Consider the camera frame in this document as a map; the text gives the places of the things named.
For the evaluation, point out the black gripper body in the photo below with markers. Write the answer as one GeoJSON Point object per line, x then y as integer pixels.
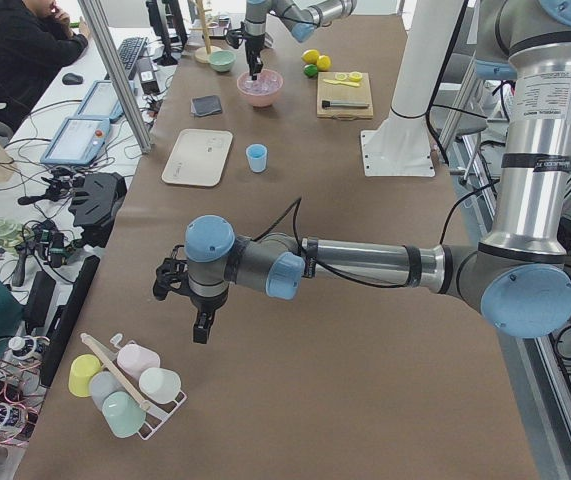
{"type": "Point", "coordinates": [207, 303]}
{"type": "Point", "coordinates": [252, 48]}

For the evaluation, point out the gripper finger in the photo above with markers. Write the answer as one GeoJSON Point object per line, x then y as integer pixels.
{"type": "Point", "coordinates": [202, 327]}
{"type": "Point", "coordinates": [260, 65]}
{"type": "Point", "coordinates": [253, 67]}

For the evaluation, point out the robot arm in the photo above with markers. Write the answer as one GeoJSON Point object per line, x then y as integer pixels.
{"type": "Point", "coordinates": [301, 23]}
{"type": "Point", "coordinates": [514, 277]}

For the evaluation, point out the clear ice cubes pile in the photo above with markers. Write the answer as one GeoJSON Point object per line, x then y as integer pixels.
{"type": "Point", "coordinates": [265, 83]}

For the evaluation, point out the white plastic cup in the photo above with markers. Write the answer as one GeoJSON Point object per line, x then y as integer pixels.
{"type": "Point", "coordinates": [160, 385]}

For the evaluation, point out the pink plastic cup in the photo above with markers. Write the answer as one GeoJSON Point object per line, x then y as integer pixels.
{"type": "Point", "coordinates": [134, 359]}

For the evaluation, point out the light blue plastic cup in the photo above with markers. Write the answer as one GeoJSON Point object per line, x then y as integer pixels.
{"type": "Point", "coordinates": [257, 155]}

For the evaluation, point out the grey plastic cup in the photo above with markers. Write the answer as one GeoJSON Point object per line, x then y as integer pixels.
{"type": "Point", "coordinates": [101, 386]}

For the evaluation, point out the mint green plastic cup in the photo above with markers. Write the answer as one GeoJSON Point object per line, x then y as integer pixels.
{"type": "Point", "coordinates": [123, 414]}

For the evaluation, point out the yellow plastic cup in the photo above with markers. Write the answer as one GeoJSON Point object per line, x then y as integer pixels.
{"type": "Point", "coordinates": [83, 368]}

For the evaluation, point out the pink bowl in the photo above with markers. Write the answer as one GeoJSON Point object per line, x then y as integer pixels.
{"type": "Point", "coordinates": [260, 101]}

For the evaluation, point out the mint green bowl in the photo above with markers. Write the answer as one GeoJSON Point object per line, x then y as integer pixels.
{"type": "Point", "coordinates": [222, 61]}

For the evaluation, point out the yellow lemon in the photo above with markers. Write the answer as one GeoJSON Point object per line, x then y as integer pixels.
{"type": "Point", "coordinates": [310, 56]}
{"type": "Point", "coordinates": [323, 63]}

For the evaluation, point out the green lime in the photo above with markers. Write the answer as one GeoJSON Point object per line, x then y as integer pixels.
{"type": "Point", "coordinates": [310, 70]}

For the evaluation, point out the grey folded cloth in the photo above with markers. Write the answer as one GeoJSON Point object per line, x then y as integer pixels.
{"type": "Point", "coordinates": [206, 106]}

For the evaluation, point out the wooden cutting board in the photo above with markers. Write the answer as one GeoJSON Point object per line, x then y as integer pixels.
{"type": "Point", "coordinates": [343, 93]}

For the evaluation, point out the lemon half slice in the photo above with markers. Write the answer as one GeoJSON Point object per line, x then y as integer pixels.
{"type": "Point", "coordinates": [355, 76]}

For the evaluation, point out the cream plastic tray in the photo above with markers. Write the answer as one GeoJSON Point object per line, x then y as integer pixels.
{"type": "Point", "coordinates": [198, 158]}

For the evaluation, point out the black keyboard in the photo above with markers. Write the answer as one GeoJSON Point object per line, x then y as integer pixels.
{"type": "Point", "coordinates": [130, 51]}

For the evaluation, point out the blue teach pendant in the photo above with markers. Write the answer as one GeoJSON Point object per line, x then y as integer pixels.
{"type": "Point", "coordinates": [78, 141]}
{"type": "Point", "coordinates": [101, 100]}

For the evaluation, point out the black computer mouse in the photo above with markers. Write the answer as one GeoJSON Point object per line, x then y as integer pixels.
{"type": "Point", "coordinates": [70, 79]}

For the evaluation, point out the person in black hoodie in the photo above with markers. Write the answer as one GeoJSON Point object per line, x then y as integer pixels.
{"type": "Point", "coordinates": [36, 42]}

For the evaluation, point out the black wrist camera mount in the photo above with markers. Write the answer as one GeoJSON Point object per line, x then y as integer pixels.
{"type": "Point", "coordinates": [171, 276]}

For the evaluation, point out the white wire cup rack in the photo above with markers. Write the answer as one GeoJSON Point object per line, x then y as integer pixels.
{"type": "Point", "coordinates": [156, 414]}

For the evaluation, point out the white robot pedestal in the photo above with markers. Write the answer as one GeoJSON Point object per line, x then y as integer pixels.
{"type": "Point", "coordinates": [400, 146]}

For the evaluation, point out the aluminium frame post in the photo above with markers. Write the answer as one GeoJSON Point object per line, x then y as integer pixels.
{"type": "Point", "coordinates": [97, 21]}

